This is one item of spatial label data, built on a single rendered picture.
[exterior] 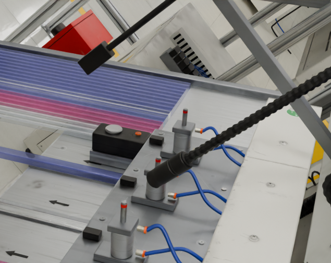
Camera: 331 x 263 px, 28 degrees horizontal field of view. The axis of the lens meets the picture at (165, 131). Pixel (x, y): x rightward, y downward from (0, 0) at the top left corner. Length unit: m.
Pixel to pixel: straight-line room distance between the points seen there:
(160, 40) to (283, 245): 1.68
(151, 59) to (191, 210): 1.46
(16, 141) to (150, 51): 0.63
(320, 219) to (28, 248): 0.33
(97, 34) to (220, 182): 0.94
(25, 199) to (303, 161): 0.35
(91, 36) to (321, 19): 0.65
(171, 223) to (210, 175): 0.11
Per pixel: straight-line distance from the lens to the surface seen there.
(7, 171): 2.36
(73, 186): 0.88
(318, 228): 0.70
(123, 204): 0.62
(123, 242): 0.63
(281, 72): 0.76
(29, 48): 1.30
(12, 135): 2.47
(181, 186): 0.77
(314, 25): 1.89
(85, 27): 1.64
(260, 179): 0.77
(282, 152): 0.84
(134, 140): 0.89
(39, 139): 2.35
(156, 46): 2.25
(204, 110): 1.10
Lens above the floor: 1.58
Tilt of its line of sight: 29 degrees down
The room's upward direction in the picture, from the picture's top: 57 degrees clockwise
